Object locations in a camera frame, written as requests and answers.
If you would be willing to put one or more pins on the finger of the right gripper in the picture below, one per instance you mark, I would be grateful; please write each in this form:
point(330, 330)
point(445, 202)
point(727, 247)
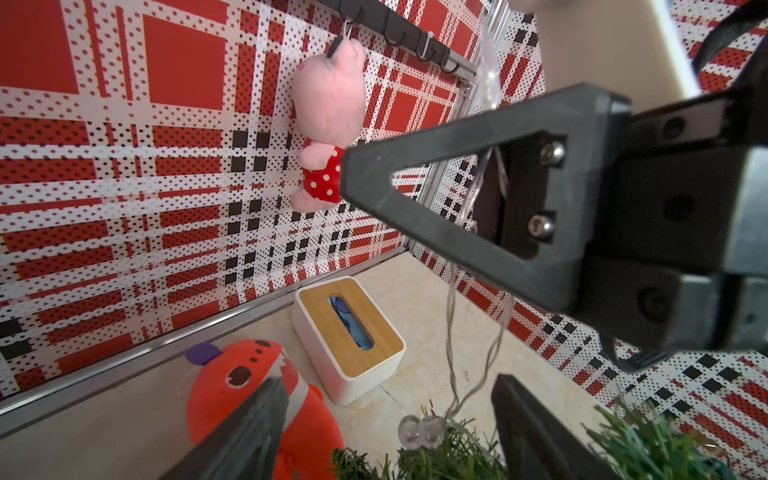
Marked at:
point(536, 213)

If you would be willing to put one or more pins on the black hook rail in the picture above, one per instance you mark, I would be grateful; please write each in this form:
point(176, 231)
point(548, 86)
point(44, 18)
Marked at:
point(399, 32)

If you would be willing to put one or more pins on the white wooden tissue box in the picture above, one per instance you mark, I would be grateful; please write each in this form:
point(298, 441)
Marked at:
point(351, 343)

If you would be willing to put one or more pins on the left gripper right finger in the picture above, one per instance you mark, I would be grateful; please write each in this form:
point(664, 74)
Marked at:
point(534, 443)

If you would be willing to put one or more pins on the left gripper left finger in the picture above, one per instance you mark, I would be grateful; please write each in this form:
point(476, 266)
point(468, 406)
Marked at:
point(246, 443)

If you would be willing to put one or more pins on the red shark plush toy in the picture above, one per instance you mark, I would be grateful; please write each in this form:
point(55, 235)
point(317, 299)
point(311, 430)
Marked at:
point(253, 385)

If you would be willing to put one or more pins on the pink pig plush toy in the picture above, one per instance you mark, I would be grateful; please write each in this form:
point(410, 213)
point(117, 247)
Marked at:
point(329, 97)

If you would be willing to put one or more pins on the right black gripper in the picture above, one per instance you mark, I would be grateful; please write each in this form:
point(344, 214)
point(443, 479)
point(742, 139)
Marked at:
point(680, 263)

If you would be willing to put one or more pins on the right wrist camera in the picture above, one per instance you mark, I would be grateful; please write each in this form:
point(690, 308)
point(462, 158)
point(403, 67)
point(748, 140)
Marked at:
point(628, 47)

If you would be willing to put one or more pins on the clear star string light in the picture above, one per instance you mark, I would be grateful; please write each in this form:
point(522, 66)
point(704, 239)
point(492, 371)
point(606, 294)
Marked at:
point(428, 431)

